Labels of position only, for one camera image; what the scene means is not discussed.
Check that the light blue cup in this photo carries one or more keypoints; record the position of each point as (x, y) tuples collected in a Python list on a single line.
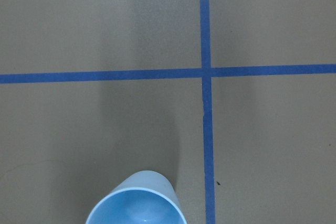
[(144, 197)]

